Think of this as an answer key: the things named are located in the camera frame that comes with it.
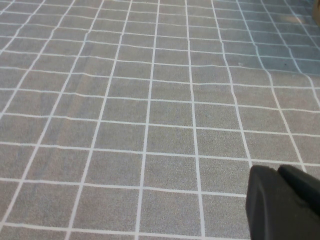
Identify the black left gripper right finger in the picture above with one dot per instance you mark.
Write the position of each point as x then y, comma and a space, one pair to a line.
305, 187

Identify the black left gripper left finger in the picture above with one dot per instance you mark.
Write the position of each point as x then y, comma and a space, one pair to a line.
270, 215

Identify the brown cardboard shoe box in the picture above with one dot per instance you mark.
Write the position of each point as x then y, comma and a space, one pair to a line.
317, 12

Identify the grey checked tablecloth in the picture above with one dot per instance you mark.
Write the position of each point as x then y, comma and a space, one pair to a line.
150, 112

